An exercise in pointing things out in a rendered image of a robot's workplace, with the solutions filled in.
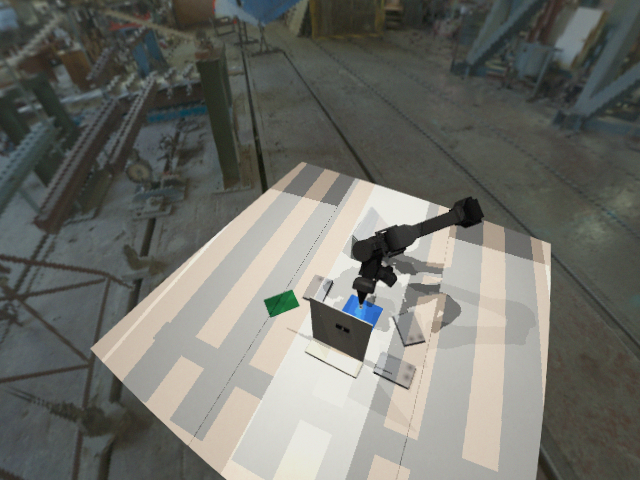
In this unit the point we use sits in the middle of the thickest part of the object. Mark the grey panel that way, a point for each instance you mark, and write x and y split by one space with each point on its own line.
339 338

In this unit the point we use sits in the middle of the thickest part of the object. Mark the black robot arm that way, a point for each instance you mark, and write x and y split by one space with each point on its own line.
466 213

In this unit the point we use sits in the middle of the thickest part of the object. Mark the blue square zone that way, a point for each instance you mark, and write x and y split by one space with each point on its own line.
370 313

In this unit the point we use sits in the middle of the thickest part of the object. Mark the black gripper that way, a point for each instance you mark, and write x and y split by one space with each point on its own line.
366 284

